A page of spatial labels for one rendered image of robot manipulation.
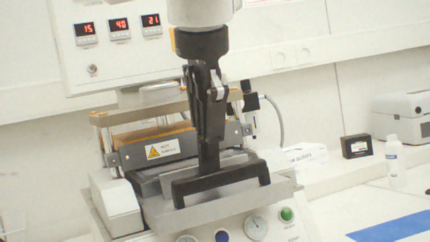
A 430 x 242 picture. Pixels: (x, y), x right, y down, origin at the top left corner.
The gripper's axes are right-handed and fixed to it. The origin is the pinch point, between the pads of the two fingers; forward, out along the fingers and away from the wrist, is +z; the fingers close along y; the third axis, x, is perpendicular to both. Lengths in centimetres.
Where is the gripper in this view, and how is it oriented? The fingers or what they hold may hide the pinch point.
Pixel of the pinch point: (208, 156)
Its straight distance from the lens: 71.7
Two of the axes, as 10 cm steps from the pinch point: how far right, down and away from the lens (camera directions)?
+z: 0.5, 9.0, 4.3
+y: 3.8, 3.8, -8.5
